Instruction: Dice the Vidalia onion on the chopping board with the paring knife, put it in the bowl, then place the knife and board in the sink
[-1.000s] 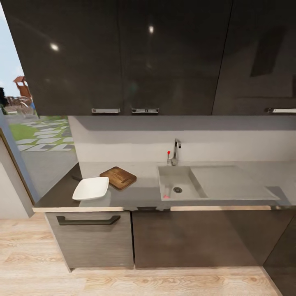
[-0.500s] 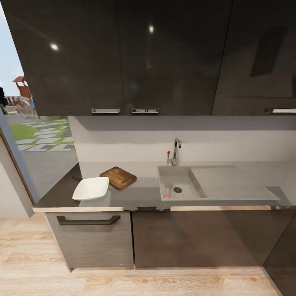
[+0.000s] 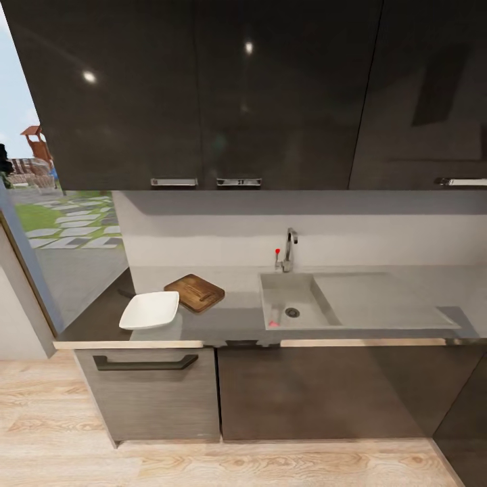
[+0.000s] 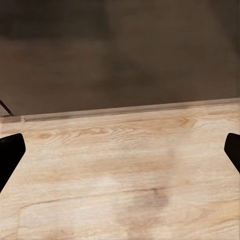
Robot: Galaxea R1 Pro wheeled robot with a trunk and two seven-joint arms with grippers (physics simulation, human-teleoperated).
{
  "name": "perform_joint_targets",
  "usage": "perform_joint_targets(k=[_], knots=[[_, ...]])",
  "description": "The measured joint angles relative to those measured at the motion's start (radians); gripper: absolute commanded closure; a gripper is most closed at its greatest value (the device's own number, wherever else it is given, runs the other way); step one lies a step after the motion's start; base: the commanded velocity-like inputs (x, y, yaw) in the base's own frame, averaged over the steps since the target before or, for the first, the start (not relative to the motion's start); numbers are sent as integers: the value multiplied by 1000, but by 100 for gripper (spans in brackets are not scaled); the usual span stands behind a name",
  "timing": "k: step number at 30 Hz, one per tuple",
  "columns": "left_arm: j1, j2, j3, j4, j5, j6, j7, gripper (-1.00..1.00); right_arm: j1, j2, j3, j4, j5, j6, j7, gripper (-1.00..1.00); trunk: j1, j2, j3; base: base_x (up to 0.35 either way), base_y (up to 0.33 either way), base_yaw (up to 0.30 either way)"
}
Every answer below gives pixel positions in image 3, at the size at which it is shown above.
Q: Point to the cutting board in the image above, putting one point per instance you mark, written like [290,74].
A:
[195,292]

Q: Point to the fixed window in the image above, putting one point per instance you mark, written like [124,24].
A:
[68,243]

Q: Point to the drop in sink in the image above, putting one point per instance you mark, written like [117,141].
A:
[343,300]

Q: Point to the cabinet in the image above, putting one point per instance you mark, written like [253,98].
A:
[195,95]
[423,126]

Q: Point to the bowl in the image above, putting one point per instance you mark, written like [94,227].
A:
[150,310]

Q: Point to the dishwasher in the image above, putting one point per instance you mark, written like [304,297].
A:
[155,393]

